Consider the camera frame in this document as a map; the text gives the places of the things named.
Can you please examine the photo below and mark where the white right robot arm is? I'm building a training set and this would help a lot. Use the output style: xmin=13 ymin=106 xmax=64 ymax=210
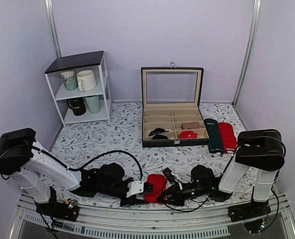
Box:
xmin=157 ymin=129 xmax=286 ymax=222

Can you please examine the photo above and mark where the red and beige sock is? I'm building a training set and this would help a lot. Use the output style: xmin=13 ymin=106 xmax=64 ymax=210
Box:
xmin=144 ymin=174 xmax=167 ymax=204

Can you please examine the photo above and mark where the light green tumbler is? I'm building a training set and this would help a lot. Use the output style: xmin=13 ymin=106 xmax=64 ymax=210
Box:
xmin=85 ymin=96 xmax=100 ymax=115

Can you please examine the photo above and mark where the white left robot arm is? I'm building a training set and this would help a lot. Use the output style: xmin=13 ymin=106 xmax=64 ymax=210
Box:
xmin=0 ymin=128 xmax=153 ymax=222

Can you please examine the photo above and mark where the teal patterned mug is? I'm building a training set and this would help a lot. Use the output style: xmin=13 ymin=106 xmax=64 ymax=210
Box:
xmin=60 ymin=70 xmax=78 ymax=91

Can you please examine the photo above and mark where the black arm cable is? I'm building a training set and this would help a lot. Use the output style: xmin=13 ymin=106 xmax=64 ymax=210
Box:
xmin=162 ymin=136 xmax=287 ymax=213
xmin=0 ymin=144 xmax=143 ymax=182

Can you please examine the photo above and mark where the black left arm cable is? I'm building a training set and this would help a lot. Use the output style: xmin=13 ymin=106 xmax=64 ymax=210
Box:
xmin=0 ymin=144 xmax=143 ymax=182

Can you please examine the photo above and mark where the aluminium front frame rail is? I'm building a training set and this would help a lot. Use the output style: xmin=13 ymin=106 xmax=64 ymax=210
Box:
xmin=10 ymin=194 xmax=295 ymax=239

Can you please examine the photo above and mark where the rolled brown sock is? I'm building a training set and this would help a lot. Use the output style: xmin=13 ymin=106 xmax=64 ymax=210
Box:
xmin=182 ymin=121 xmax=203 ymax=130

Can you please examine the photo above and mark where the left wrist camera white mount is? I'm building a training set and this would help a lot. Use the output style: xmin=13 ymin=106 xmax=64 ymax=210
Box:
xmin=126 ymin=180 xmax=144 ymax=198

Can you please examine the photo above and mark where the white mug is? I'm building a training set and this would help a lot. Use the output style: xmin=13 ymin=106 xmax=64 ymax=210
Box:
xmin=77 ymin=70 xmax=97 ymax=92

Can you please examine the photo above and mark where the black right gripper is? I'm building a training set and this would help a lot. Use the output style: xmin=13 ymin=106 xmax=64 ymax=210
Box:
xmin=159 ymin=185 xmax=211 ymax=209

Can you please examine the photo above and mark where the black mug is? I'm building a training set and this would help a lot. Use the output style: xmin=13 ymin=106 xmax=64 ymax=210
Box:
xmin=66 ymin=98 xmax=86 ymax=116

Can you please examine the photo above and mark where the right metal corner post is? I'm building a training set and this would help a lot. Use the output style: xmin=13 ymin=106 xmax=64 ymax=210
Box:
xmin=232 ymin=0 xmax=262 ymax=108

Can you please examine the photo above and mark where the black compartment storage box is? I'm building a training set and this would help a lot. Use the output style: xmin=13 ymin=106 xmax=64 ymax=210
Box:
xmin=141 ymin=63 xmax=209 ymax=148

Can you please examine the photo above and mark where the rolled red sock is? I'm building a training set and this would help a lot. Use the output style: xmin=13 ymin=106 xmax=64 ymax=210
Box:
xmin=179 ymin=130 xmax=198 ymax=139

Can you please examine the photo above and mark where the white shelf with black top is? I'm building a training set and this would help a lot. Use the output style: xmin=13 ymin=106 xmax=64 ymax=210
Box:
xmin=44 ymin=50 xmax=111 ymax=127

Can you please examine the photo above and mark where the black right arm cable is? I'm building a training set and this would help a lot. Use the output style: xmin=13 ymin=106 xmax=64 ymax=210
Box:
xmin=162 ymin=136 xmax=287 ymax=213

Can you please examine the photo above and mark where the dark green sock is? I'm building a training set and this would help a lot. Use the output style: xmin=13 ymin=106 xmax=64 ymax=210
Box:
xmin=204 ymin=119 xmax=224 ymax=153

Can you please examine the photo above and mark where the metal corner post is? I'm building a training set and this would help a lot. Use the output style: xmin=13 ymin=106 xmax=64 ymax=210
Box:
xmin=44 ymin=0 xmax=62 ymax=58
xmin=232 ymin=0 xmax=262 ymax=108

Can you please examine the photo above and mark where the rolled black sock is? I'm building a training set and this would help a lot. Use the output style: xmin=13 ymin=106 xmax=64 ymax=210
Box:
xmin=148 ymin=128 xmax=169 ymax=140

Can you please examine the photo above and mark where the left metal corner post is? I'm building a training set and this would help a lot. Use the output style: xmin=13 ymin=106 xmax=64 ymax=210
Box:
xmin=44 ymin=0 xmax=62 ymax=58

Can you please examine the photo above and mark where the red sock with white band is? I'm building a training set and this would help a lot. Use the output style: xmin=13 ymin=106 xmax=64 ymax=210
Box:
xmin=218 ymin=122 xmax=237 ymax=153

